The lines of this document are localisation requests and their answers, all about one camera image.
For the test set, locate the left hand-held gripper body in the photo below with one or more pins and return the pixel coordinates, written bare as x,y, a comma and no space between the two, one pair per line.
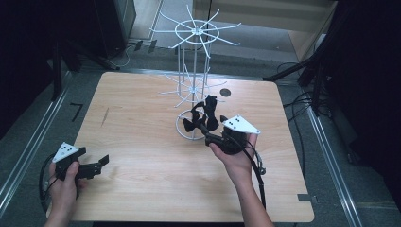
64,151

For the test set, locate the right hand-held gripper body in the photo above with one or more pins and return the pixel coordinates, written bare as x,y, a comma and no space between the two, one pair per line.
241,124

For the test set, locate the person's right hand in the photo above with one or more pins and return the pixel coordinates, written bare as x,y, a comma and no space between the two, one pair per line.
239,164

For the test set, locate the person's left hand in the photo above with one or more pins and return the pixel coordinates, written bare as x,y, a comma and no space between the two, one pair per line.
63,192

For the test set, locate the dark round table grommet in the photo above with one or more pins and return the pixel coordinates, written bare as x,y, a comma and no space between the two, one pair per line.
225,92

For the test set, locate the black metal stand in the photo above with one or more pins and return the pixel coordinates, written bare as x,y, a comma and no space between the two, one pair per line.
317,78
57,72

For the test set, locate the grey tape strip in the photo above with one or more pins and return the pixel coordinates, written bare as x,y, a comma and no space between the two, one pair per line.
305,197

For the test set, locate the beige wooden board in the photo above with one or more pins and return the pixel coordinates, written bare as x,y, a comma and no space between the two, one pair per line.
268,12

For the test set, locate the dark cabinet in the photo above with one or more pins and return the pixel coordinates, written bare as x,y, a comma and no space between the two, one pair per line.
115,25

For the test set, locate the metal floor rail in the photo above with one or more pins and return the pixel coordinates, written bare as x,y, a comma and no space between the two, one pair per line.
34,135
331,167

